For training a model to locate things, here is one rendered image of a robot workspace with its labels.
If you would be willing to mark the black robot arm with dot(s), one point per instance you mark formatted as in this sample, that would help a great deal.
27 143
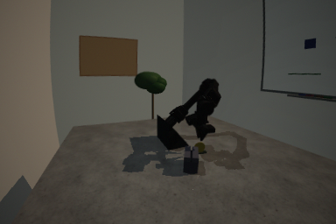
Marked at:
208 89

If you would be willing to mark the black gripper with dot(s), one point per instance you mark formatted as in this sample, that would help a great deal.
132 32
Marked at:
202 128

